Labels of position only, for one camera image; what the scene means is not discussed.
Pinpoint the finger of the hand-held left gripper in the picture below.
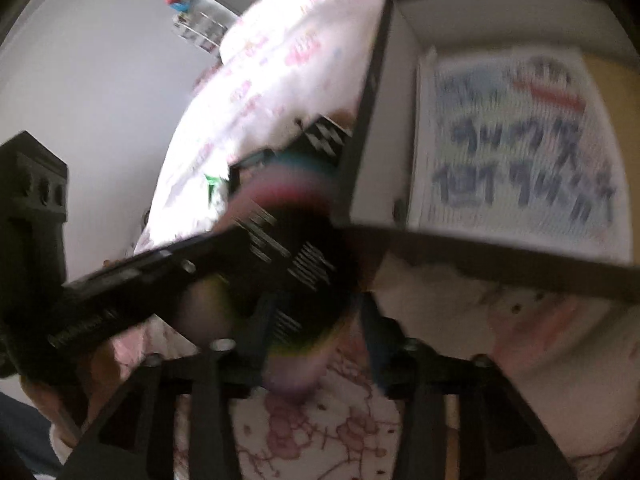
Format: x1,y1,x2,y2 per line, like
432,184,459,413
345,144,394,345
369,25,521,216
62,225,256,321

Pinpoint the black storage box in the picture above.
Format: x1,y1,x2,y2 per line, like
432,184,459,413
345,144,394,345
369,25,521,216
330,0,640,303

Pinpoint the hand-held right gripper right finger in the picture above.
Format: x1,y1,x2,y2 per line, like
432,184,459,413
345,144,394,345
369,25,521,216
357,292,578,480

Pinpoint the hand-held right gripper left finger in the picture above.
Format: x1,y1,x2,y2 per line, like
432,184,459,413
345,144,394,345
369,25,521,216
57,292,281,480

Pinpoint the round black packet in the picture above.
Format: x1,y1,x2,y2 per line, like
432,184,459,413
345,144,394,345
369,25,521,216
175,115,363,398

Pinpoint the printed paper leaflet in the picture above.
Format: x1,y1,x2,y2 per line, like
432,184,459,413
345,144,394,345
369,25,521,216
407,47,631,261

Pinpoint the person's left hand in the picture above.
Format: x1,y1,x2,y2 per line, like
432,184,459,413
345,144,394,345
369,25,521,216
20,340,126,436

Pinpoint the white wire shelf rack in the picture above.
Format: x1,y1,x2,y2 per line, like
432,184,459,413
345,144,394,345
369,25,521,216
172,7,238,53

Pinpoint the pink cartoon printed blanket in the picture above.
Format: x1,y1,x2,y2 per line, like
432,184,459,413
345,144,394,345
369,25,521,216
132,0,640,480

